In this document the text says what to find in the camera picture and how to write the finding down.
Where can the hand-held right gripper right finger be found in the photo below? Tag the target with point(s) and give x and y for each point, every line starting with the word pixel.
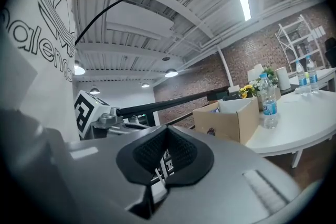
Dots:
pixel 223 178

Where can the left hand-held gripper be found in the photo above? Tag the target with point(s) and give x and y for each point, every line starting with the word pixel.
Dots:
pixel 85 115

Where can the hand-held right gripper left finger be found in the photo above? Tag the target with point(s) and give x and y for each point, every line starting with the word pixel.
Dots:
pixel 105 173

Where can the round pendant lamp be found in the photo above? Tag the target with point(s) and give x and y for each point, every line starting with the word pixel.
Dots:
pixel 94 90
pixel 171 73
pixel 78 68
pixel 145 84

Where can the cardboard box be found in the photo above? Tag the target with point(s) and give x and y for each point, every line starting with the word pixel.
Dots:
pixel 225 123

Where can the clear water bottle blue label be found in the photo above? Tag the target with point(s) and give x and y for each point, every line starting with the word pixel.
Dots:
pixel 269 105
pixel 312 74
pixel 301 76

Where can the yellow flowers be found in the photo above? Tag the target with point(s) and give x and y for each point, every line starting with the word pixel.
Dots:
pixel 248 89

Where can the white round table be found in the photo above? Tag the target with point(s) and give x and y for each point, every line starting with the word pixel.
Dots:
pixel 302 123

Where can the white printed t-shirt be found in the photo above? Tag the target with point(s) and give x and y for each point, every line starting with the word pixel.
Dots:
pixel 39 73

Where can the green plant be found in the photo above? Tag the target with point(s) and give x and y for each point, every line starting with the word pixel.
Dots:
pixel 270 73

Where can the white cylinder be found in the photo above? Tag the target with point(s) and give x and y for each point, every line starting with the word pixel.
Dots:
pixel 283 78

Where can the white desk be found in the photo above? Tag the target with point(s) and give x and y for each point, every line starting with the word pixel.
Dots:
pixel 325 74

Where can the white shelf rack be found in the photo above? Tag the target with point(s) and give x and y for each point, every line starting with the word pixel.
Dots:
pixel 299 42

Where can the black office chair back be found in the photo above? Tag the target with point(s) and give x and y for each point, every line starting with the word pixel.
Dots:
pixel 331 52

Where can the long ceiling tube light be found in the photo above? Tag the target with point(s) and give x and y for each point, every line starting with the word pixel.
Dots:
pixel 242 1

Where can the white wall pipe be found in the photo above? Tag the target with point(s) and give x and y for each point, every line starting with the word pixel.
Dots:
pixel 224 65

